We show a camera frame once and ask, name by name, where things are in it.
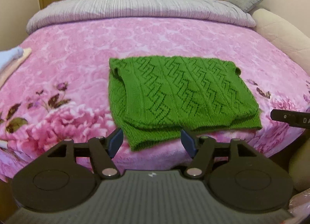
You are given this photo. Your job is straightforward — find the green knitted sweater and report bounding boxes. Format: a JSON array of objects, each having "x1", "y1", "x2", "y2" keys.
[{"x1": 108, "y1": 56, "x2": 262, "y2": 151}]

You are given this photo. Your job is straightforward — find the pink sheer curtain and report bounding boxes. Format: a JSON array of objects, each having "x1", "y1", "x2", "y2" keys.
[{"x1": 288, "y1": 190, "x2": 309, "y2": 217}]

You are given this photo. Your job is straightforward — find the white quilted headboard cushion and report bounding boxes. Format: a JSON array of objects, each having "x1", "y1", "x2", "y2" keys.
[{"x1": 251, "y1": 9, "x2": 309, "y2": 73}]

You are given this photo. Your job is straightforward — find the pink rose blanket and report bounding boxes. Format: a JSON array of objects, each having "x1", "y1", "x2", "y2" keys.
[{"x1": 1, "y1": 18, "x2": 309, "y2": 180}]

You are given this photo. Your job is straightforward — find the cream folded garment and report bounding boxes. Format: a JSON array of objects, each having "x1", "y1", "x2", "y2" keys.
[{"x1": 0, "y1": 48, "x2": 32, "y2": 87}]

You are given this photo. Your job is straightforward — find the light blue folded garment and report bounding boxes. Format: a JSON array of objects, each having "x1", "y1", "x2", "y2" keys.
[{"x1": 0, "y1": 47, "x2": 24, "y2": 72}]

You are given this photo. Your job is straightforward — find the grey striped duvet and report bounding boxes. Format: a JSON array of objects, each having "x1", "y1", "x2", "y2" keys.
[{"x1": 26, "y1": 0, "x2": 256, "y2": 34}]

